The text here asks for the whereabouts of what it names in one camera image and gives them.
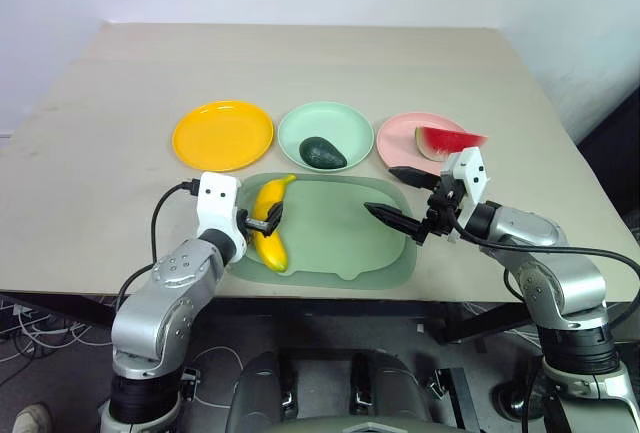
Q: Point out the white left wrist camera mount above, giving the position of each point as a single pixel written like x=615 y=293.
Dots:
x=215 y=205

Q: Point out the dark rounded shape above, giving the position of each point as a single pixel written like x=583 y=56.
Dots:
x=260 y=393
x=390 y=388

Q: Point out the yellow banana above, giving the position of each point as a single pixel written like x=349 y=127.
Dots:
x=267 y=198

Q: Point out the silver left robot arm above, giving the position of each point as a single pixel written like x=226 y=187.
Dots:
x=160 y=298

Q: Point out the black round floor base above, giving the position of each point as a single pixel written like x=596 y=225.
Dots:
x=517 y=398

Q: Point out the pink plate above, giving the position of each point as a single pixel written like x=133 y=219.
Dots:
x=397 y=143

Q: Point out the mint green plate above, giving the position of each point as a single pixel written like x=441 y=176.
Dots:
x=330 y=125

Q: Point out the black furniture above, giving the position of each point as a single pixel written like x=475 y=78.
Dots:
x=612 y=153

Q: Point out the dark green avocado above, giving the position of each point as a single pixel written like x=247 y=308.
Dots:
x=322 y=154

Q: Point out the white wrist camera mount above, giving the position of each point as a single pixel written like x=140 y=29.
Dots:
x=470 y=178
x=215 y=205

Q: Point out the black table frame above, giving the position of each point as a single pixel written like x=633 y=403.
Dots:
x=300 y=309

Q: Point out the white shoe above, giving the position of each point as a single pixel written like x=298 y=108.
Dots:
x=31 y=419

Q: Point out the red watermelon slice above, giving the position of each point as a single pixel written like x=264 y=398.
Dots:
x=445 y=142

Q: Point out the green cutting board tray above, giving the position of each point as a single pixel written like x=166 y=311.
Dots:
x=335 y=223

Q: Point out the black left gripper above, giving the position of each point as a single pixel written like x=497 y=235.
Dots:
x=251 y=223

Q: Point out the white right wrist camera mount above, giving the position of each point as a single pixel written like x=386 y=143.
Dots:
x=470 y=178

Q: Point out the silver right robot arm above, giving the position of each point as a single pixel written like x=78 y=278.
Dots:
x=555 y=273

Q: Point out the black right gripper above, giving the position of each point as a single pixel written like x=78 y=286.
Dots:
x=440 y=208

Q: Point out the yellow plate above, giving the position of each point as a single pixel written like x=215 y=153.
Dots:
x=220 y=138

